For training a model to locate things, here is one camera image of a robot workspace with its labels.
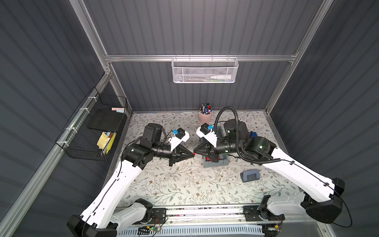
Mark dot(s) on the white marker in basket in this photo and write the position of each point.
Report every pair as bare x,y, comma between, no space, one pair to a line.
221,77

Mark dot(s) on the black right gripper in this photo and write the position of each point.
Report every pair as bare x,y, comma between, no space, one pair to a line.
211,149

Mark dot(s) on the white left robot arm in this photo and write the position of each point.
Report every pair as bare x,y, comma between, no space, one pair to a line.
99,219

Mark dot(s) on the black wire wall basket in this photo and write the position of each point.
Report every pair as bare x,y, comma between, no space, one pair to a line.
99,112

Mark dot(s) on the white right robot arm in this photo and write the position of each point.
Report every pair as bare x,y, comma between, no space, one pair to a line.
321,197

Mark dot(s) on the pink pen cup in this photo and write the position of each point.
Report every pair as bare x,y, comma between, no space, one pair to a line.
205,114

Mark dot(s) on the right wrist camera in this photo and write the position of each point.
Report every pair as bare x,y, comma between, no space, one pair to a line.
207,131

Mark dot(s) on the grey tape dispenser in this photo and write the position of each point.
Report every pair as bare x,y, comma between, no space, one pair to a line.
250,175

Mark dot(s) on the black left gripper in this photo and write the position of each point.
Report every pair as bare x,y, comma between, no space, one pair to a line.
173,154

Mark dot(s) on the blue stapler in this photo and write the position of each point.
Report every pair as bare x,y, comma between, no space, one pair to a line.
253,134

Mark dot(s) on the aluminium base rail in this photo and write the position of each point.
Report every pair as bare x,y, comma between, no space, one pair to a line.
219,214

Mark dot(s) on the white wire wall basket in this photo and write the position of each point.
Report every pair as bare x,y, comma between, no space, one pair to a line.
198,70

